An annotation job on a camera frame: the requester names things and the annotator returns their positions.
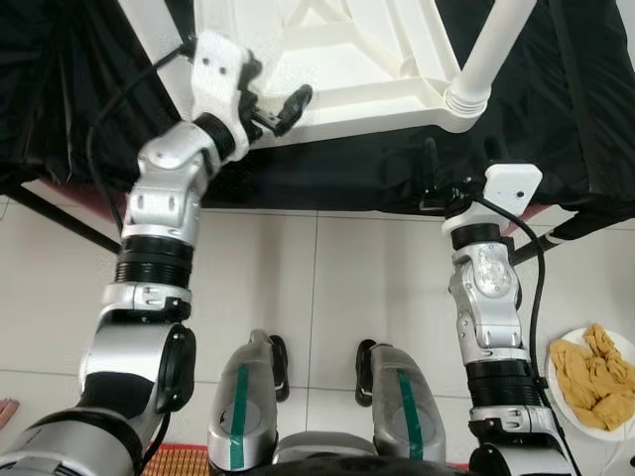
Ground white plastic table top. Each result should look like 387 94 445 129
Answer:
193 0 492 148

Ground silver robot right leg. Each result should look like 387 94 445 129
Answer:
355 339 449 465

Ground silver robot leg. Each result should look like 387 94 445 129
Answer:
355 339 449 465
206 330 291 472

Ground yellow fried snacks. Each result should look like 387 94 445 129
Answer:
551 322 635 432

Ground black robot waist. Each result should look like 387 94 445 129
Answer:
228 456 477 476

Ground silver robot left leg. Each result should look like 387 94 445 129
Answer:
206 330 291 472

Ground woven straw mat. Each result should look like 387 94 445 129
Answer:
149 444 214 476

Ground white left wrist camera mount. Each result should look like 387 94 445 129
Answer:
189 30 254 135

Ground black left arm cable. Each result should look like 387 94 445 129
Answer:
84 40 199 234

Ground black table frame bar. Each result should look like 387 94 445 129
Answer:
5 183 122 254

